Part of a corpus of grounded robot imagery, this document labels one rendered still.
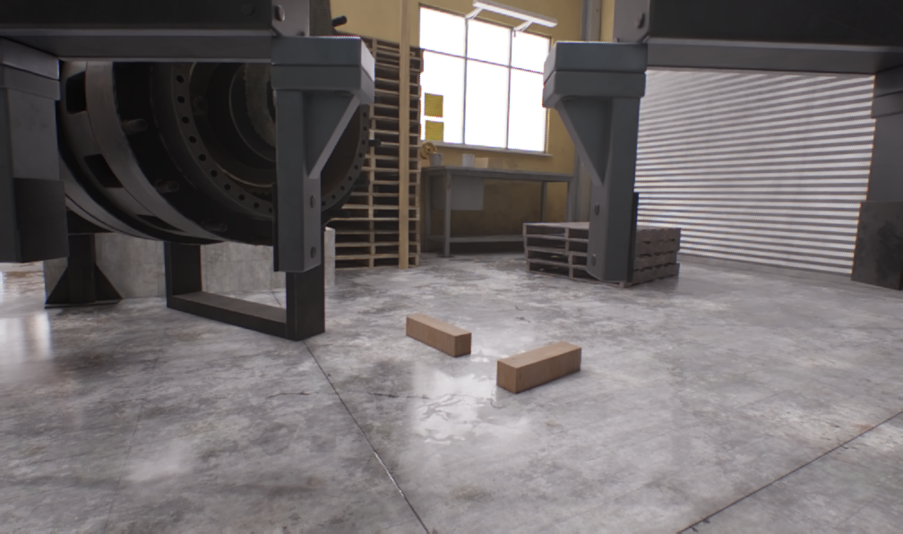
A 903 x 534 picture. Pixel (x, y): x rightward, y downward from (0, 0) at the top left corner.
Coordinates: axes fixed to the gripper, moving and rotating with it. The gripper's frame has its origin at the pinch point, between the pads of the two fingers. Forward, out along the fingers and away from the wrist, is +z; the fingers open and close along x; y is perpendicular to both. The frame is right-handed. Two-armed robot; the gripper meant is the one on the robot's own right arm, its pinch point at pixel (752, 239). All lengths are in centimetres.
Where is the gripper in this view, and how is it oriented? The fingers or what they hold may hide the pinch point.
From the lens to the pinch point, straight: 25.2
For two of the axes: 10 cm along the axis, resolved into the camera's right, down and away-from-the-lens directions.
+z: -0.3, 9.9, 1.2
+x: 10.0, 0.3, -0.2
